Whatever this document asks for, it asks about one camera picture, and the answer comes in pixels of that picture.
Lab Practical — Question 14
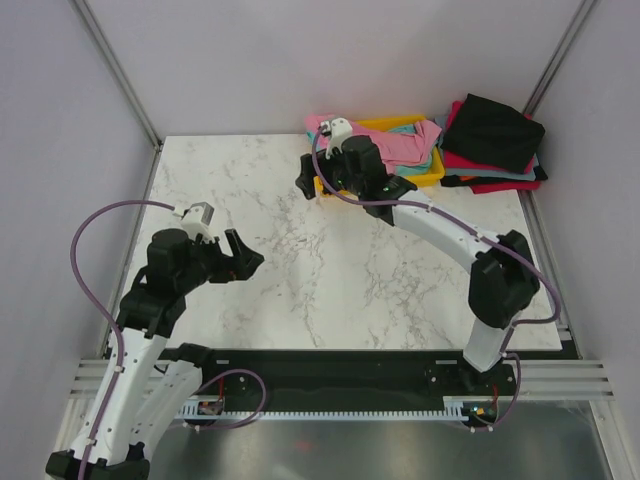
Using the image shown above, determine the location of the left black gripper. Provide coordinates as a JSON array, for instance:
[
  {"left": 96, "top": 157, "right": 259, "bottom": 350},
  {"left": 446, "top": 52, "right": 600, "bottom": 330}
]
[{"left": 176, "top": 229, "right": 263, "bottom": 294}]

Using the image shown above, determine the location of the pink t shirt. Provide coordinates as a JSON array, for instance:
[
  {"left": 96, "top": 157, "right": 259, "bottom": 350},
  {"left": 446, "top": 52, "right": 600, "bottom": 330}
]
[{"left": 304, "top": 113, "right": 443, "bottom": 169}]

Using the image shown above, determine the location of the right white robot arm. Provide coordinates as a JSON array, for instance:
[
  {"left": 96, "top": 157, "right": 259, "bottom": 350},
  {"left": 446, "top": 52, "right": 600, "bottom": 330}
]
[{"left": 295, "top": 135, "right": 540, "bottom": 394}]

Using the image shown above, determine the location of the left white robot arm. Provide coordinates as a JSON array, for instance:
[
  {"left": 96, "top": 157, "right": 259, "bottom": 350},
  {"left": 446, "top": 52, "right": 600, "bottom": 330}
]
[{"left": 45, "top": 227, "right": 264, "bottom": 479}]

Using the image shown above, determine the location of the yellow plastic bin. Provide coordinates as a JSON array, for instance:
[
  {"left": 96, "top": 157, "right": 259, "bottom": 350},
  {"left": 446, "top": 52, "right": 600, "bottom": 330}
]
[{"left": 313, "top": 114, "right": 446, "bottom": 199}]

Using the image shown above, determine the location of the teal t shirt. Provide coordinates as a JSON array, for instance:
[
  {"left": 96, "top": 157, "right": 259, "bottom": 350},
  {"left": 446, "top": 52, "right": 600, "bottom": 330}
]
[{"left": 388, "top": 124, "right": 433, "bottom": 177}]

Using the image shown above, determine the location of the black bottom t shirt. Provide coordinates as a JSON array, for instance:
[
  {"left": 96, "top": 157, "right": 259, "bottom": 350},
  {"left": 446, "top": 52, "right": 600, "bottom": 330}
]
[{"left": 440, "top": 166, "right": 548, "bottom": 188}]

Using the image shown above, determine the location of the black folded t shirt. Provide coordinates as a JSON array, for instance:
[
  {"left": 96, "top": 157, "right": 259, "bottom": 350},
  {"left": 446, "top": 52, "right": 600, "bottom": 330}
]
[{"left": 442, "top": 94, "right": 546, "bottom": 173}]

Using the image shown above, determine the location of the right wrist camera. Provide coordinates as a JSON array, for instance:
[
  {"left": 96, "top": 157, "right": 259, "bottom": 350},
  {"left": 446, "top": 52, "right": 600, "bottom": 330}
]
[{"left": 320, "top": 117, "right": 353, "bottom": 159}]

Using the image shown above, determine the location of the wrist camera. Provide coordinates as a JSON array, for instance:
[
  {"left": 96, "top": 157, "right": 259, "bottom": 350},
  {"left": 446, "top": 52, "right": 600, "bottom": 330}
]
[
  {"left": 173, "top": 202, "right": 214, "bottom": 243},
  {"left": 320, "top": 117, "right": 353, "bottom": 159}
]

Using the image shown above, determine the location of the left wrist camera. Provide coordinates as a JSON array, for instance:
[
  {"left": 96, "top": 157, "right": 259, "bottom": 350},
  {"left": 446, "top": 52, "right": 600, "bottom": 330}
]
[{"left": 173, "top": 202, "right": 214, "bottom": 243}]

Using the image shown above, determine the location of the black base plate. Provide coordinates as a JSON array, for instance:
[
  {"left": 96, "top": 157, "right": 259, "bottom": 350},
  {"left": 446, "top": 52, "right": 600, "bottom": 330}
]
[{"left": 159, "top": 348, "right": 517, "bottom": 414}]

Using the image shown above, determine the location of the white cable duct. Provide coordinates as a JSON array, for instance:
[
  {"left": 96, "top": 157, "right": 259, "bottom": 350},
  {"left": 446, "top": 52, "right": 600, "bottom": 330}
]
[{"left": 174, "top": 398, "right": 469, "bottom": 422}]

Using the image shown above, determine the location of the left aluminium post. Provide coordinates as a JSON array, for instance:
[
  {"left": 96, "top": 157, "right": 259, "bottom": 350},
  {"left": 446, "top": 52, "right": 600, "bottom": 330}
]
[{"left": 69, "top": 0, "right": 163, "bottom": 152}]

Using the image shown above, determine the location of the aluminium post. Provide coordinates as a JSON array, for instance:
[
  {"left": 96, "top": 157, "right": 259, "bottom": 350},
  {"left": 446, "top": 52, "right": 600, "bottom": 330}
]
[
  {"left": 69, "top": 0, "right": 163, "bottom": 152},
  {"left": 522, "top": 0, "right": 600, "bottom": 116}
]

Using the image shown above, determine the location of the right aluminium post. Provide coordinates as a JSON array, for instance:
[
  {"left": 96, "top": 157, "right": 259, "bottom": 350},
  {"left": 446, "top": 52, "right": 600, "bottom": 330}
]
[{"left": 522, "top": 0, "right": 600, "bottom": 116}]

